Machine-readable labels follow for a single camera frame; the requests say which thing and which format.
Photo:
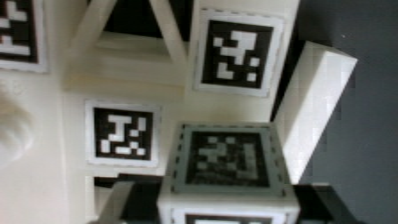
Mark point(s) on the white chair back frame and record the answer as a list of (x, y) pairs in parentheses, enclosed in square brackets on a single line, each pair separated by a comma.
[(120, 67)]

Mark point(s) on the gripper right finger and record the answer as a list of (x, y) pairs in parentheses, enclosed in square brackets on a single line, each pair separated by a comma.
[(322, 207)]

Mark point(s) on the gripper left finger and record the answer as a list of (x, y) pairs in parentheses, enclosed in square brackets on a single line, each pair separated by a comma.
[(111, 215)]

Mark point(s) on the white chair leg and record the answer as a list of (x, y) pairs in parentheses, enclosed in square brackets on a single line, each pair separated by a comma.
[(312, 96), (226, 185)]

